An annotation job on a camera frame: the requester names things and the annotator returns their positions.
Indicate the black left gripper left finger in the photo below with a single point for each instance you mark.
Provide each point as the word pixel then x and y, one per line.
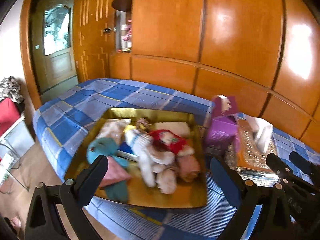
pixel 77 194

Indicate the ornate beaded tissue box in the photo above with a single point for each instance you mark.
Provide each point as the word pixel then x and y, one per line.
pixel 243 156

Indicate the white plush bear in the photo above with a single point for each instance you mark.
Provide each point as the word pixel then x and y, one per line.
pixel 142 146

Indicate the wooden glass panel door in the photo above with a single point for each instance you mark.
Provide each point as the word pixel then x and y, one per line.
pixel 51 41

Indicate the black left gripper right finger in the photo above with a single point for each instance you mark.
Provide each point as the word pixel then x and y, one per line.
pixel 238 194

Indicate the white folded towel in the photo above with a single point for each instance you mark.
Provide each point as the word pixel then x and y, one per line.
pixel 179 128

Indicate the blue plaid bedspread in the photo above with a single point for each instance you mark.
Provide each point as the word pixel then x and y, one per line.
pixel 62 124

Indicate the orange wooden wardrobe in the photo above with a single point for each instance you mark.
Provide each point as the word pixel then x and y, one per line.
pixel 265 53

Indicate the teal red white plush toy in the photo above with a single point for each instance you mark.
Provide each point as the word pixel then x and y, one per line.
pixel 171 142

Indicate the red bag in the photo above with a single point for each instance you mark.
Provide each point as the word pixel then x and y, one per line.
pixel 9 114

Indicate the white tissue sheet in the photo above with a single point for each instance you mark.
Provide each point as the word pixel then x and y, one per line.
pixel 262 132

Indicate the blue Tempo tissue pack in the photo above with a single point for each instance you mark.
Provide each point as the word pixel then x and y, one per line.
pixel 126 152

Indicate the gold rectangular tray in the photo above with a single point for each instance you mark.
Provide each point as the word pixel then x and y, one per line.
pixel 113 124

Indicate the black white patterned cloth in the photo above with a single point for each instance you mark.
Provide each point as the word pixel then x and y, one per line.
pixel 10 88

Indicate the purple tissue box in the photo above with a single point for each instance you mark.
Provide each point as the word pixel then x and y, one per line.
pixel 223 125

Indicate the pink white soft toy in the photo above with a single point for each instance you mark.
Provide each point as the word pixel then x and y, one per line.
pixel 166 181

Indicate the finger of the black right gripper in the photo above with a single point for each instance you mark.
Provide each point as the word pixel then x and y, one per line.
pixel 307 167
pixel 282 170

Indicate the glass side table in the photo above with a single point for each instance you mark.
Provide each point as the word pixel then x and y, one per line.
pixel 16 141

